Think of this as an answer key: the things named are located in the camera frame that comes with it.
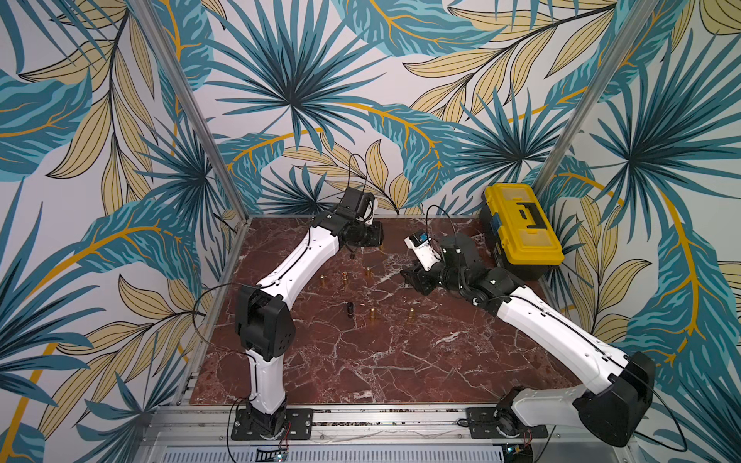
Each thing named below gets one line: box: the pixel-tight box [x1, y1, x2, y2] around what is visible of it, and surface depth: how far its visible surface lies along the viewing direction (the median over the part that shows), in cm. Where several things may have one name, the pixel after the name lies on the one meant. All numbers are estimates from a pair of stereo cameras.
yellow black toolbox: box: [479, 183, 565, 281], surface depth 97 cm
